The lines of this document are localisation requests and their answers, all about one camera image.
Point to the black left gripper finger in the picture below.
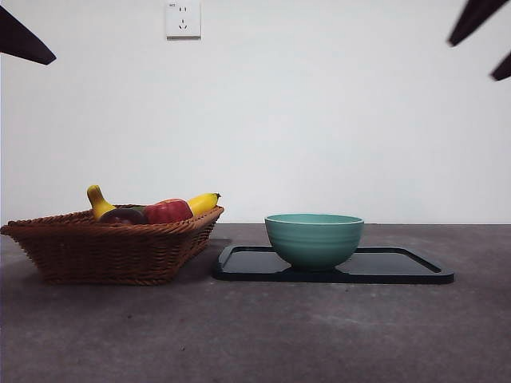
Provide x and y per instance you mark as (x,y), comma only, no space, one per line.
(20,42)

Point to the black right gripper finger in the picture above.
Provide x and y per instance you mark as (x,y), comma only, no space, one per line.
(504,69)
(471,18)

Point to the red apple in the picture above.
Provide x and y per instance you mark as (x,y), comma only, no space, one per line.
(167,211)

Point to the yellow banana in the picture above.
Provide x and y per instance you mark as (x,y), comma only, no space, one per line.
(97,201)

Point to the dark red plum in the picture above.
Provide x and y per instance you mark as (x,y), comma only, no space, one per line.
(121,217)

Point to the white wall socket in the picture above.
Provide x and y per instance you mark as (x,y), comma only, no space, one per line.
(183,20)

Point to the black rectangular tray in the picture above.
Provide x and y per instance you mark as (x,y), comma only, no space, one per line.
(383,267)

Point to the teal ribbed bowl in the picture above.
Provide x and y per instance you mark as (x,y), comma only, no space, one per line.
(313,247)

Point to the brown wicker basket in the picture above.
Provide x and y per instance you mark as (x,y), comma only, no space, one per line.
(100,255)

